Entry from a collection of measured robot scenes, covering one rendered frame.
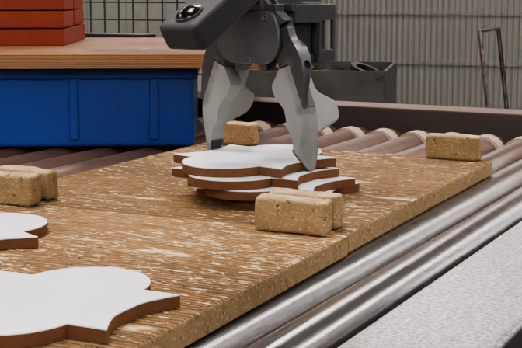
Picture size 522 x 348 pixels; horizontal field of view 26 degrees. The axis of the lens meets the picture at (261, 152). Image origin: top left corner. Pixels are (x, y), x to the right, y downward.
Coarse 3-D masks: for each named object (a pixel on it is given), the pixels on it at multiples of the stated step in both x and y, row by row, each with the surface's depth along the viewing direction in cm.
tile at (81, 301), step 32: (0, 288) 66; (32, 288) 66; (64, 288) 66; (96, 288) 66; (128, 288) 66; (0, 320) 59; (32, 320) 59; (64, 320) 59; (96, 320) 59; (128, 320) 62
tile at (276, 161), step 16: (272, 144) 107; (288, 144) 107; (176, 160) 102; (192, 160) 99; (208, 160) 98; (224, 160) 98; (240, 160) 98; (256, 160) 98; (272, 160) 98; (288, 160) 98; (320, 160) 99; (208, 176) 95; (224, 176) 95; (240, 176) 95; (272, 176) 95
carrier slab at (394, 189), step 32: (160, 160) 121; (352, 160) 121; (384, 160) 121; (416, 160) 121; (448, 160) 121; (480, 160) 121; (64, 192) 102; (96, 192) 102; (128, 192) 102; (160, 192) 102; (192, 192) 102; (384, 192) 102; (416, 192) 102; (448, 192) 107; (352, 224) 88; (384, 224) 92
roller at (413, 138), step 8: (400, 136) 157; (408, 136) 154; (416, 136) 155; (424, 136) 156; (384, 144) 146; (392, 144) 147; (400, 144) 149; (408, 144) 150; (416, 144) 153; (376, 152) 141; (384, 152) 143; (392, 152) 145
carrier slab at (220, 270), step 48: (48, 240) 82; (96, 240) 82; (144, 240) 82; (192, 240) 82; (240, 240) 82; (288, 240) 82; (336, 240) 83; (192, 288) 69; (240, 288) 69; (288, 288) 75; (144, 336) 59; (192, 336) 63
